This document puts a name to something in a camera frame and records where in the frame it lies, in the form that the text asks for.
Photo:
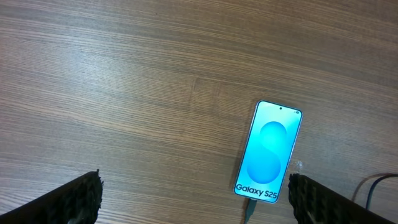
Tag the Galaxy S25 smartphone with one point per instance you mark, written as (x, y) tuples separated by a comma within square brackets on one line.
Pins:
[(269, 146)]

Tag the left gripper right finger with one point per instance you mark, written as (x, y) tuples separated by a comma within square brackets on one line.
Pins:
[(312, 202)]

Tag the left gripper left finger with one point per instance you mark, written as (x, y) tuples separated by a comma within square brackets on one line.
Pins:
[(77, 201)]

